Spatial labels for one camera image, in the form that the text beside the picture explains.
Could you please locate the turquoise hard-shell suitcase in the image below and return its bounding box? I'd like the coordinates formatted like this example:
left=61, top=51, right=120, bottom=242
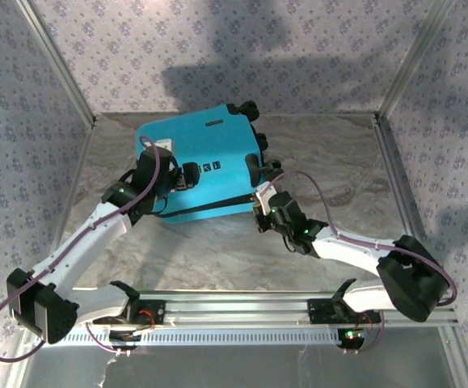
left=135, top=99, right=284, bottom=226

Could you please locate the black controller board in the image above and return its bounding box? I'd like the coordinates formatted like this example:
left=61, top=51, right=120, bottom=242
left=109, top=329, right=138, bottom=352
left=337, top=327, right=367, bottom=351

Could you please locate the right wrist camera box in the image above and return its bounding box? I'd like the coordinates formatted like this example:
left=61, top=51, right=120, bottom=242
left=255, top=181, right=278, bottom=211

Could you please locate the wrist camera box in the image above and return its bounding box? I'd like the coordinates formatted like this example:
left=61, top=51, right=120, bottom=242
left=255, top=181, right=278, bottom=211
left=154, top=139, right=176, bottom=157

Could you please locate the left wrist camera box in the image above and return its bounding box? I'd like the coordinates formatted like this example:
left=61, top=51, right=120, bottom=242
left=154, top=139, right=176, bottom=157

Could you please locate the aluminium side rail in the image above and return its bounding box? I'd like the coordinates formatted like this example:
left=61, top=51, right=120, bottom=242
left=39, top=115, right=99, bottom=292
left=373, top=112, right=468, bottom=388

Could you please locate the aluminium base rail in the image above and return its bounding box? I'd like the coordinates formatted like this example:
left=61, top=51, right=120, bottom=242
left=67, top=289, right=459, bottom=328

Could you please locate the white slotted cable duct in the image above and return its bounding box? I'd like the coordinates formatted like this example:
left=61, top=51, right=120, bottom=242
left=61, top=327, right=342, bottom=348

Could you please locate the aluminium corner post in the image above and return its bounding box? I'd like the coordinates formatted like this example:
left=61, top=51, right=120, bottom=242
left=377, top=0, right=457, bottom=118
left=15, top=0, right=97, bottom=129

